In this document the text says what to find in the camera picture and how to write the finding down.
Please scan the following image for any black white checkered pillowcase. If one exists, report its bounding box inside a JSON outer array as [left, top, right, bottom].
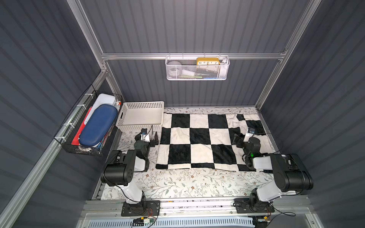
[[156, 113, 275, 172]]

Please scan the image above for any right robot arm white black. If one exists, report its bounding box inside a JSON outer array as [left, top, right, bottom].
[[232, 128, 314, 208]]

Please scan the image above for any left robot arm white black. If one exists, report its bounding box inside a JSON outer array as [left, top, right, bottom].
[[100, 127, 158, 208]]

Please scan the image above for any white tape roll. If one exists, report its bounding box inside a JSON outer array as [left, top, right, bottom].
[[166, 61, 182, 78]]

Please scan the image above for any white perforated plastic basket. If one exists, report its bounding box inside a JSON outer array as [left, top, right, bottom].
[[116, 101, 164, 132]]

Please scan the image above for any blue oval case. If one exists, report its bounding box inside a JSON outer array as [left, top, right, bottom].
[[79, 104, 118, 147]]

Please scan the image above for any floral patterned table mat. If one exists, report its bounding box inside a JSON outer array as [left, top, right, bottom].
[[98, 107, 273, 200]]

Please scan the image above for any white plastic box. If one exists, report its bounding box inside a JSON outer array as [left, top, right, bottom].
[[83, 93, 116, 125]]

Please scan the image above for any red flat book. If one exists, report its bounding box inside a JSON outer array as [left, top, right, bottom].
[[71, 107, 92, 146]]

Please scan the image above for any white mesh hanging basket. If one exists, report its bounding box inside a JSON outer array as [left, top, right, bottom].
[[165, 55, 230, 81]]

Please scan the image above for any yellow clock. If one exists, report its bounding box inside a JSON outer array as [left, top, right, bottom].
[[196, 57, 220, 66]]

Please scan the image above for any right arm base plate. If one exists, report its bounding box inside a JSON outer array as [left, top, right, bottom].
[[233, 198, 275, 214]]

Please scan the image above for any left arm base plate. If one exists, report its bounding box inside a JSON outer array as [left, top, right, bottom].
[[121, 200, 161, 217]]

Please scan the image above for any black wire wall basket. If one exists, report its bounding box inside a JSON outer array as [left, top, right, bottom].
[[55, 86, 124, 156]]

